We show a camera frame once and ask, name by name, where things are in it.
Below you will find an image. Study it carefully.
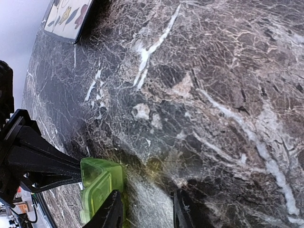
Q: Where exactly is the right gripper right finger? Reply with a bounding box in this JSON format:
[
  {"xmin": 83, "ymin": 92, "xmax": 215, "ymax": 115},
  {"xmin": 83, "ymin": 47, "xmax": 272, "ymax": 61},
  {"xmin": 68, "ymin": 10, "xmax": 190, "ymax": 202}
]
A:
[{"xmin": 173, "ymin": 189, "xmax": 214, "ymax": 228}]

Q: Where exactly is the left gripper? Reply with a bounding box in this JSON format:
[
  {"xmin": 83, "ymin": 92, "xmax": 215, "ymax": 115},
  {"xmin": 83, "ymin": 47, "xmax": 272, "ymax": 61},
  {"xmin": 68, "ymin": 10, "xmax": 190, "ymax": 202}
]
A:
[{"xmin": 0, "ymin": 109, "xmax": 81, "ymax": 207}]

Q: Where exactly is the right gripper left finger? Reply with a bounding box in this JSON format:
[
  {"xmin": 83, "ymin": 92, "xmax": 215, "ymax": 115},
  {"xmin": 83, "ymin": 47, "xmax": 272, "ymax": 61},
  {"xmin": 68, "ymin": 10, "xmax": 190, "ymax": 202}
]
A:
[{"xmin": 83, "ymin": 190, "xmax": 124, "ymax": 228}]

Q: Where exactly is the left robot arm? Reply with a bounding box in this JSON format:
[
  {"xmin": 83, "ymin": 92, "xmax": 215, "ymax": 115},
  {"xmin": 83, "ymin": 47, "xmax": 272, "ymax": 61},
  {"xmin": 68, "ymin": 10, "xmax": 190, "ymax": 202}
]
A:
[{"xmin": 0, "ymin": 61, "xmax": 81, "ymax": 208}]

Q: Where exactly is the square floral ceramic plate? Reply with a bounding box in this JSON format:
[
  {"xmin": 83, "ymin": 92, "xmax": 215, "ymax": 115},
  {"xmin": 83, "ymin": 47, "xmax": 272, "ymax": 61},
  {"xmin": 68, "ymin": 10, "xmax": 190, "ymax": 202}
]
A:
[{"xmin": 44, "ymin": 0, "xmax": 95, "ymax": 44}]

